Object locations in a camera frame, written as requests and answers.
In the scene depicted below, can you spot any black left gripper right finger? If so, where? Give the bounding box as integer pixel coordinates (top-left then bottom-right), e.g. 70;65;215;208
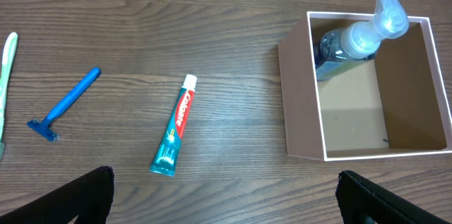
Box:
335;170;448;224

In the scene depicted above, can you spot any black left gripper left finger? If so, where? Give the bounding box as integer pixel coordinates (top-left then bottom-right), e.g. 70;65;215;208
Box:
1;166;114;223

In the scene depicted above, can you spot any blue mouthwash spray bottle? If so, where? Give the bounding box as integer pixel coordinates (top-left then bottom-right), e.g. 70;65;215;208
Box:
313;0;409;81

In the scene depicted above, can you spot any blue disposable razor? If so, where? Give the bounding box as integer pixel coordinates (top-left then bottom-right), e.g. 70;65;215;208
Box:
27;67;102;142

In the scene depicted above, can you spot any Colgate toothpaste tube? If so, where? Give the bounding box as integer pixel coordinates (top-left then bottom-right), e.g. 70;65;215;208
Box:
149;74;197;177

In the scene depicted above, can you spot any open white cardboard box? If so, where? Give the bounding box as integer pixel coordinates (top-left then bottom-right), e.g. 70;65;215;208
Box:
278;11;451;161

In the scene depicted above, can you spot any green white toothbrush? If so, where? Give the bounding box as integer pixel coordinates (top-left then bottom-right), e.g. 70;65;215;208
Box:
1;32;18;157

